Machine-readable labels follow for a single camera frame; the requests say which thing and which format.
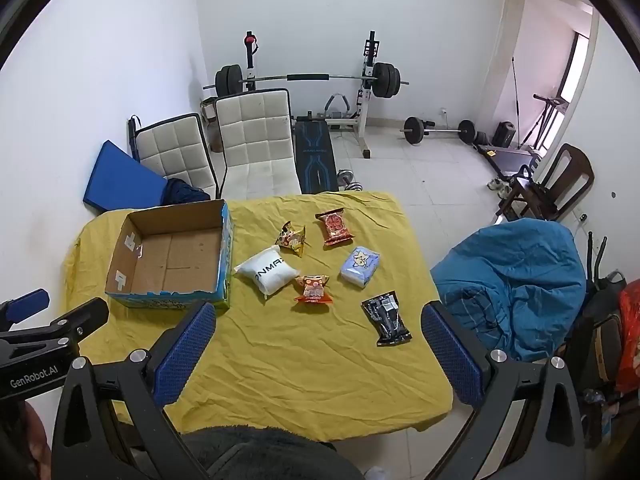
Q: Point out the chrome dumbbell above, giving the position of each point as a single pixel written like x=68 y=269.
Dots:
x=350 y=180

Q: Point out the blue quilt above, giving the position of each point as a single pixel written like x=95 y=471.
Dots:
x=510 y=280

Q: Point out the red bag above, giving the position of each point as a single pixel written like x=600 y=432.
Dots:
x=631 y=330

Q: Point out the yellow tablecloth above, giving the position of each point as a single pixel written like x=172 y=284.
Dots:
x=300 y=360

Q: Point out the yellow chip bag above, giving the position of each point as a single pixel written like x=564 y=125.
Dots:
x=291 y=240

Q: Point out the light blue tissue pack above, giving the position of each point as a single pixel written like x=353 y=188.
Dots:
x=360 y=266

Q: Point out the white padded chair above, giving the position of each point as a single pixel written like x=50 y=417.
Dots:
x=255 y=135
x=170 y=152

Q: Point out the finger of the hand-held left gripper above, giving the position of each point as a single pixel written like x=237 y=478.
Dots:
x=27 y=304
x=82 y=317

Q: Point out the black foil packet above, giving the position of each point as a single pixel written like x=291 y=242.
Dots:
x=387 y=317

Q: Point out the black tripod stand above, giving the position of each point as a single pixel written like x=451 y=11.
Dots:
x=542 y=110

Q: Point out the dark blue cloth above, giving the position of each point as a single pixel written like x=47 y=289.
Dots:
x=182 y=192

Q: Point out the short barbell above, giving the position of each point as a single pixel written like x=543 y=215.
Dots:
x=440 y=131

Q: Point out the cardboard box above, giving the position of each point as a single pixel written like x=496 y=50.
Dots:
x=165 y=260

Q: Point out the black speaker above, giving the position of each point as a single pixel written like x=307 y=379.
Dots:
x=505 y=135

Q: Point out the brown carton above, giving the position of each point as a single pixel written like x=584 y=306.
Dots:
x=212 y=130

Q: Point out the window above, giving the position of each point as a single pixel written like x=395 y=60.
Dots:
x=575 y=70

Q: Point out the small orange snack bag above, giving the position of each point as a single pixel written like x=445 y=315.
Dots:
x=313 y=290

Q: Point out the black treadmill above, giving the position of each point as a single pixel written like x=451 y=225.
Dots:
x=510 y=160

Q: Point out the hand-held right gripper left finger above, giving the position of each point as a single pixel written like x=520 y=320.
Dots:
x=185 y=355

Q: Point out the red snack packet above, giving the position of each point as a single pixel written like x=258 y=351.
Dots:
x=335 y=227

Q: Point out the dark wooden chair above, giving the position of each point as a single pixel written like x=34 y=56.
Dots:
x=575 y=170

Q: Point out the blue foam mat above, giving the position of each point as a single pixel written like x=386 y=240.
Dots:
x=120 y=180

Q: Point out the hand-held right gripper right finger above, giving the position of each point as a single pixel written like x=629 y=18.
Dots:
x=450 y=355

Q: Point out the white shoes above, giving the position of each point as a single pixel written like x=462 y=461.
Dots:
x=500 y=186

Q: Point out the white pillow packet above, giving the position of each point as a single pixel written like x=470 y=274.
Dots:
x=267 y=272

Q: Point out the dark fleece clothing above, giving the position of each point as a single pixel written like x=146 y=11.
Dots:
x=265 y=452

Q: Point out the long barbell with black plates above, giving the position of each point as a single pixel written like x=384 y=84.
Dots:
x=307 y=77

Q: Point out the dark bag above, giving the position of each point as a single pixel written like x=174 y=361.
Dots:
x=600 y=340

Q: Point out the white barbell rack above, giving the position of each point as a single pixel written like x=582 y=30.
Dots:
x=364 y=110

